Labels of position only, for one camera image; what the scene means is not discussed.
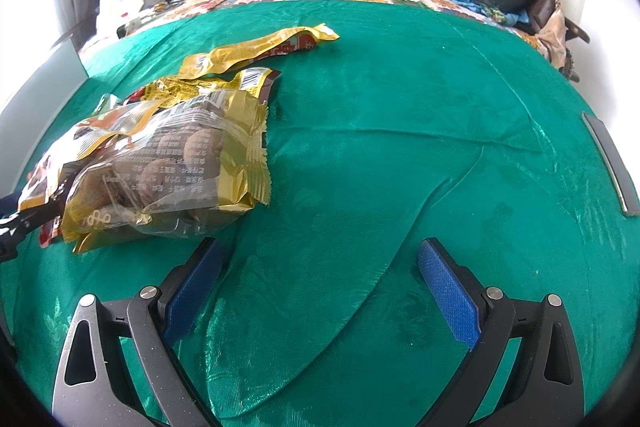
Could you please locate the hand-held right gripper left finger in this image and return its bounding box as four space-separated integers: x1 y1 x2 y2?
51 237 226 427

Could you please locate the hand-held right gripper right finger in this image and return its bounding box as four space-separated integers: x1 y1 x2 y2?
417 237 587 427

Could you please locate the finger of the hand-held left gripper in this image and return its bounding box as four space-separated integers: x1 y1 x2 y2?
0 187 68 263

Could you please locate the red dried meat packet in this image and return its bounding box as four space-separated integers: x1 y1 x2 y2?
39 217 63 250

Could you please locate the brown snack packet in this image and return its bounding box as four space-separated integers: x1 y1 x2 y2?
19 147 68 212

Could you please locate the clear gold cookie packet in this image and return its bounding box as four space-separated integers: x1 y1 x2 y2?
60 89 273 255

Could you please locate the green white snack packet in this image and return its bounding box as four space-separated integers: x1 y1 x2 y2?
94 93 122 116

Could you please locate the yellow barcode snack packet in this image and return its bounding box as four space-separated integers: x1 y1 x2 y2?
125 67 282 108

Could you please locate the green velvet blanket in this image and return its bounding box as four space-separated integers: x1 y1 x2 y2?
0 0 640 427

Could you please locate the grey side panel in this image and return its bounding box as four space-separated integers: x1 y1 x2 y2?
0 41 92 135

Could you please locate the long yellow snack packet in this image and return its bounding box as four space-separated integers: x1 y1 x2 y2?
178 23 341 80

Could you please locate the beige patterned cloth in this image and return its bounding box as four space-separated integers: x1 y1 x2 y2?
496 0 569 68

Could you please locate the brown handbag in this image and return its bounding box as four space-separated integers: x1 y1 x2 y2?
529 0 559 36

